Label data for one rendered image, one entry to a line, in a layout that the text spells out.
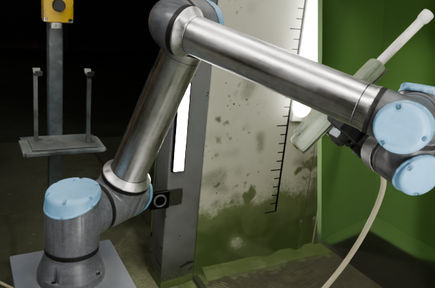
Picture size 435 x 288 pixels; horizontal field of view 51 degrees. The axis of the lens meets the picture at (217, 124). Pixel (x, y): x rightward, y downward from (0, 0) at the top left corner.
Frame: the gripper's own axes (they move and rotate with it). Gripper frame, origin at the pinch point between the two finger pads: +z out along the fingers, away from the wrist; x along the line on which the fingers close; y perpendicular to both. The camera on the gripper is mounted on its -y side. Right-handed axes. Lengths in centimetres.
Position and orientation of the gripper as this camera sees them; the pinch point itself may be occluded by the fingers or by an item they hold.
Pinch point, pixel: (334, 120)
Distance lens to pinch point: 126.9
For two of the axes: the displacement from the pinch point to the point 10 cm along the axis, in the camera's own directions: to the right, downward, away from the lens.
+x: 6.7, -7.4, -0.9
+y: 7.2, 6.1, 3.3
